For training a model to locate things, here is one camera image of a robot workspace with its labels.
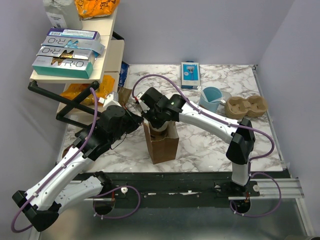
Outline purple white box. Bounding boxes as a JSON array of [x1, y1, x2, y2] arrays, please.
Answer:
[[47, 27, 101, 42]]

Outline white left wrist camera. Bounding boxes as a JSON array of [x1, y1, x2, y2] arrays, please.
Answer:
[[98, 91, 121, 109]]

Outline cream folding shelf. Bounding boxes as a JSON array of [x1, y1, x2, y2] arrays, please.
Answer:
[[29, 7, 126, 117]]

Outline silver blue toothpaste box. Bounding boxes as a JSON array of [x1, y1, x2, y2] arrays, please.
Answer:
[[41, 36, 105, 57]]

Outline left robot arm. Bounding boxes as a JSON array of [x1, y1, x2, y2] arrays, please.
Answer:
[[12, 105, 144, 232]]

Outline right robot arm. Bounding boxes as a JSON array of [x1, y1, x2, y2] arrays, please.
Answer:
[[135, 87, 256, 196]]

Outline brown paper bag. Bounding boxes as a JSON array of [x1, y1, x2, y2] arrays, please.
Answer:
[[143, 120, 179, 165]]

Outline blue razor package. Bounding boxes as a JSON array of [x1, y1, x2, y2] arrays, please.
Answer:
[[181, 61, 201, 90]]

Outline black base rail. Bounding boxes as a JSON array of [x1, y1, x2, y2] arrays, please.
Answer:
[[67, 171, 292, 209]]

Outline blue snack packet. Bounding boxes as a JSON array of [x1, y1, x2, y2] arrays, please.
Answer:
[[118, 61, 130, 87]]

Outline orange snack bag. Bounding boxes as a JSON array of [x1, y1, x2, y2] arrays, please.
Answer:
[[74, 0, 120, 20], [60, 74, 116, 107]]

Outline stacked cardboard cup carriers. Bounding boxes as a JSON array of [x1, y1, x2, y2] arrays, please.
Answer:
[[224, 95, 268, 120]]

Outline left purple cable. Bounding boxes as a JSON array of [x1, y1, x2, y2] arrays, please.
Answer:
[[10, 87, 141, 233]]

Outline light blue plastic tumbler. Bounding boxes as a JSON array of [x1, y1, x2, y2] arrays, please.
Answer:
[[199, 86, 223, 113]]

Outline grey paper bag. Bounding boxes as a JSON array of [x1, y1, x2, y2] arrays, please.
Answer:
[[42, 0, 83, 30]]

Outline orange snack bag top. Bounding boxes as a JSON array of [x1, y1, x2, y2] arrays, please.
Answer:
[[74, 0, 120, 20]]

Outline teal toothpaste box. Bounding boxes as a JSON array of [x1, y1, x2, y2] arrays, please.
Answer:
[[32, 56, 94, 79]]

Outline orange snack bag lower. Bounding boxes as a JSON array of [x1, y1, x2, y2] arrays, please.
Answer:
[[60, 74, 116, 107]]

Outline black shelf frame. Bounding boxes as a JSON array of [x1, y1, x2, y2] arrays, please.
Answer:
[[28, 80, 100, 129]]

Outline white plastic cup lid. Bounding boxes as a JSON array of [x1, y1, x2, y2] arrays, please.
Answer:
[[149, 121, 168, 132]]

